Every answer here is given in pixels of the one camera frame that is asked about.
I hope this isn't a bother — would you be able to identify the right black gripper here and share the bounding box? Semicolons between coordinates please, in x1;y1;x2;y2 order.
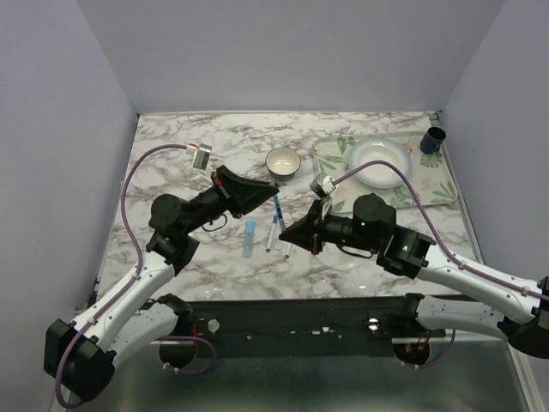
281;197;380;253

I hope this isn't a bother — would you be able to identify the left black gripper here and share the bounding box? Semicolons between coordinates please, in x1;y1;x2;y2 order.
184;167;281;236

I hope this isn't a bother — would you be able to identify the white pen red tip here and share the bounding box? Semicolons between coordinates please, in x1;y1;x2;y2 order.
284;220;297;260

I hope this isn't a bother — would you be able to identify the thin teal blue pen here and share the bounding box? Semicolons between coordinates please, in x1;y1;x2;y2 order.
273;195;286;232

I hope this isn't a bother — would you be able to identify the white pen blue tip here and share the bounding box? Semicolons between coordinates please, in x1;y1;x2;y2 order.
266;215;279;252

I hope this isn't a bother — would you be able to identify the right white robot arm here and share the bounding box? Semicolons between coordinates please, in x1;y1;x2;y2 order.
279;194;548;359

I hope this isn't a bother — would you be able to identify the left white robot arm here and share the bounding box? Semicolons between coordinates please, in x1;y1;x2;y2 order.
44;166;279;408

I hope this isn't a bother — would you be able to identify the teal bowl cream inside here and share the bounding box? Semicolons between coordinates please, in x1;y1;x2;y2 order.
265;148;301;182

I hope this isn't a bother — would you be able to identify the white plate blue rim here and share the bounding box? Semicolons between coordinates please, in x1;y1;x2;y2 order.
347;136;412;189

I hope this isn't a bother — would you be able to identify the dark blue cup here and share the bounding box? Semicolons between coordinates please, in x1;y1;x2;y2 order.
419;126;447;155

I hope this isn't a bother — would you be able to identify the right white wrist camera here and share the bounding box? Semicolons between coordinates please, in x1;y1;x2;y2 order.
310;173;336;218

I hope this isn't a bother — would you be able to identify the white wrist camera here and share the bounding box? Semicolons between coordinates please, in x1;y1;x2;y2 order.
190;143;212;178
310;173;336;218

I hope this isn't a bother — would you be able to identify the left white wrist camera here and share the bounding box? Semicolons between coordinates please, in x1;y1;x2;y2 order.
190;143;212;178

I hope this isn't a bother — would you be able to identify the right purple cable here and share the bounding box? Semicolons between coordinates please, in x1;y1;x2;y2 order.
334;161;549;370

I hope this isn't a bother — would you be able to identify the purple cable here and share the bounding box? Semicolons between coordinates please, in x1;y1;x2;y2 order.
334;161;549;370
54;143;194;409

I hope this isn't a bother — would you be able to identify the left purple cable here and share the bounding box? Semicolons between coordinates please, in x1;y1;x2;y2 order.
54;143;194;409

